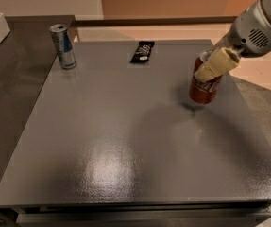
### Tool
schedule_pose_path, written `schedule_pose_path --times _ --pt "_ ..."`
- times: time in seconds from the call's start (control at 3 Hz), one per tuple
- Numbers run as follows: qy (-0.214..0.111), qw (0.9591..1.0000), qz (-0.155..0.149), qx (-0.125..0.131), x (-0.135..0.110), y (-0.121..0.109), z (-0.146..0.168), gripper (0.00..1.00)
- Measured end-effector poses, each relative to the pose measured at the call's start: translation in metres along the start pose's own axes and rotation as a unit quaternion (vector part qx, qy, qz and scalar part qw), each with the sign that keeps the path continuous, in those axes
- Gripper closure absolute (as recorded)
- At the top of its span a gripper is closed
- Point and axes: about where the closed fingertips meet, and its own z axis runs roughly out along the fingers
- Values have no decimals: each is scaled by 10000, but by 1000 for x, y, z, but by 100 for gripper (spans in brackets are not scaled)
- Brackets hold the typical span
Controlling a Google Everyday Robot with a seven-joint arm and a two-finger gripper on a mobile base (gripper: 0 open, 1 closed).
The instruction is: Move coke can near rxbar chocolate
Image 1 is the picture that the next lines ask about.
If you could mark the red coke can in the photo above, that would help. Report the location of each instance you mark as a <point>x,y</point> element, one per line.
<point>203,92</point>

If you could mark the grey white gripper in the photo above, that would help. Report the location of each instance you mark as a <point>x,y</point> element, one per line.
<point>250,35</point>

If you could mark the blue silver energy drink can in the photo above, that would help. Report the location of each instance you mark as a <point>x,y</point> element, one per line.
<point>63,45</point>

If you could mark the black rxbar chocolate bar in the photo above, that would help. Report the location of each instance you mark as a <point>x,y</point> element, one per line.
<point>142,52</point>

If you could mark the grey table drawer front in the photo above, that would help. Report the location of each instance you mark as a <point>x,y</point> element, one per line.
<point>232,217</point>

